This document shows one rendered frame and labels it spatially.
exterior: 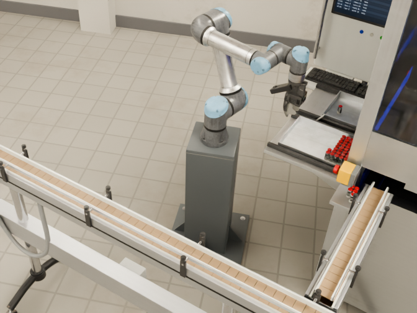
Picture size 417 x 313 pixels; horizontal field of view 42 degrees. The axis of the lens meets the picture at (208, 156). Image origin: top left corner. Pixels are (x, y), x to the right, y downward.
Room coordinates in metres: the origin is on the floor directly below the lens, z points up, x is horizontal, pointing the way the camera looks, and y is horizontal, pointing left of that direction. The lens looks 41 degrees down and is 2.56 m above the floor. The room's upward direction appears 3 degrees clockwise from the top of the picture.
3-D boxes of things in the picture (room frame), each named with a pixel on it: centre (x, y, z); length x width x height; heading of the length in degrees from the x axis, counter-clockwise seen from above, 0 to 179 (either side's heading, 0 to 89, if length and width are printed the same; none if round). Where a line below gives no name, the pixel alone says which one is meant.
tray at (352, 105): (2.31, -0.79, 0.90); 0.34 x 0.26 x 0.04; 61
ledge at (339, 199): (1.70, -0.64, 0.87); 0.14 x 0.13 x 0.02; 61
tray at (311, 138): (2.06, -0.55, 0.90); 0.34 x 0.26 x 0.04; 61
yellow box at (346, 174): (1.74, -0.61, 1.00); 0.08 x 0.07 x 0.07; 61
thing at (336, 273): (1.42, -0.59, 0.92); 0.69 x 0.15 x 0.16; 151
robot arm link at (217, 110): (2.19, -0.03, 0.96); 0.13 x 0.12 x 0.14; 141
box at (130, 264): (1.52, 0.32, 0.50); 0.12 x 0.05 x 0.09; 61
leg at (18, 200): (1.76, 0.89, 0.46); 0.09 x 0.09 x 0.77; 61
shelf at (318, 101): (2.19, -0.65, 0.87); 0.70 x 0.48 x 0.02; 151
